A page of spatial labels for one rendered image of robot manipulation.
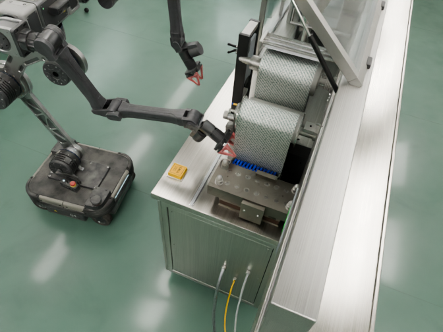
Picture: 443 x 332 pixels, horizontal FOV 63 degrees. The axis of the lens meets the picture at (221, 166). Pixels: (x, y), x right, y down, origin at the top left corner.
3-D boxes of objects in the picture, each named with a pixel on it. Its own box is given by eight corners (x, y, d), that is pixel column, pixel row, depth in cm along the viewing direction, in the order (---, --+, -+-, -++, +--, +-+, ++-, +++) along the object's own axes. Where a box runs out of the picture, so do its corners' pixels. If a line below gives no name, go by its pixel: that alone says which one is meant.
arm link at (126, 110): (103, 112, 162) (113, 95, 167) (108, 120, 166) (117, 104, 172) (194, 124, 151) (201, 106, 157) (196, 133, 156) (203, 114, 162)
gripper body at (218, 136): (216, 151, 161) (203, 141, 159) (224, 137, 167) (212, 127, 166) (223, 145, 156) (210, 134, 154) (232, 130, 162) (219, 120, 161)
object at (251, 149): (232, 157, 168) (236, 128, 154) (281, 174, 163) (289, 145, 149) (231, 158, 167) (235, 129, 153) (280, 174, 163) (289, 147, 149)
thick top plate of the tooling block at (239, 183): (220, 168, 170) (221, 159, 165) (302, 197, 162) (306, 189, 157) (206, 193, 160) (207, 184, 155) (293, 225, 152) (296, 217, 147)
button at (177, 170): (174, 165, 178) (174, 162, 176) (187, 170, 177) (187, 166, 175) (167, 175, 174) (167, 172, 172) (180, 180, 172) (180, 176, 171)
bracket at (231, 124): (225, 153, 186) (229, 107, 162) (236, 157, 184) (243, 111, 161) (221, 159, 183) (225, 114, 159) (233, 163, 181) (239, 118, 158)
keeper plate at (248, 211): (240, 213, 161) (242, 199, 153) (261, 221, 159) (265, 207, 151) (238, 217, 160) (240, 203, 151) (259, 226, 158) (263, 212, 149)
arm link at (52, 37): (35, 52, 143) (41, 43, 146) (58, 57, 142) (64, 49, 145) (25, 32, 136) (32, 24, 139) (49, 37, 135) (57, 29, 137)
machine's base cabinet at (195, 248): (275, 70, 390) (292, -11, 325) (334, 87, 377) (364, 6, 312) (165, 275, 235) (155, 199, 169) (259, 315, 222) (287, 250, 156)
